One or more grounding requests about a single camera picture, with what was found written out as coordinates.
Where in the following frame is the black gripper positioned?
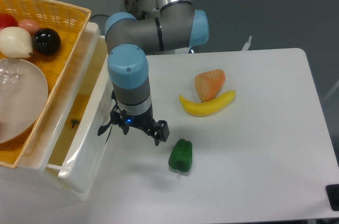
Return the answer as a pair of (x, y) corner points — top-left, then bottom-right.
(110, 106), (170, 146)

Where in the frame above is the white drawer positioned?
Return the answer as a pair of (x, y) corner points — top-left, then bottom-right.
(47, 36), (114, 201)

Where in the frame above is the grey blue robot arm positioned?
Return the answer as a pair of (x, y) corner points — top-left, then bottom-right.
(98, 0), (209, 145)

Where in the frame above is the white drawer cabinet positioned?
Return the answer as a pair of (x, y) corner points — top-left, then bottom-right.
(1, 23), (101, 194)

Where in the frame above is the green bell pepper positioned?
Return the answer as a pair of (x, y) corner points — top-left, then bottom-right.
(168, 138), (193, 173)

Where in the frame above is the yellow bell pepper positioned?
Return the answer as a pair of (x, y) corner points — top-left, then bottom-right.
(67, 93), (90, 129)

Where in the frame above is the yellow banana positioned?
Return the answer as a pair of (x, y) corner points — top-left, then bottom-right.
(179, 90), (236, 117)

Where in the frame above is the orange woven basket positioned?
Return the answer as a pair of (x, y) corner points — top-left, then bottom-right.
(1, 0), (91, 168)

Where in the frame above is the black ball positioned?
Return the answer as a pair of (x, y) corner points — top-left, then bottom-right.
(32, 28), (61, 56)

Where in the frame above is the clear crumpled plastic wrap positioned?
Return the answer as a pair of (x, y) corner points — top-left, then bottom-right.
(1, 58), (20, 87)

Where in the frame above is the pink peach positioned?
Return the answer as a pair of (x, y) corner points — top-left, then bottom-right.
(17, 19), (41, 35)

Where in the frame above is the white pear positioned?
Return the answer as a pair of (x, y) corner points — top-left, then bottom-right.
(1, 26), (33, 58)

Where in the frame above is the red apple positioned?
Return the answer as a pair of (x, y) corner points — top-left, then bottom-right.
(0, 13), (18, 30)

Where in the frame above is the black device at table edge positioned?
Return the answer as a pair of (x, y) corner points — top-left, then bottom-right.
(326, 184), (339, 211)

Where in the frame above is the black cable loop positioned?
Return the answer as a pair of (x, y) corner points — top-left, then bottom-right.
(90, 14), (111, 22)

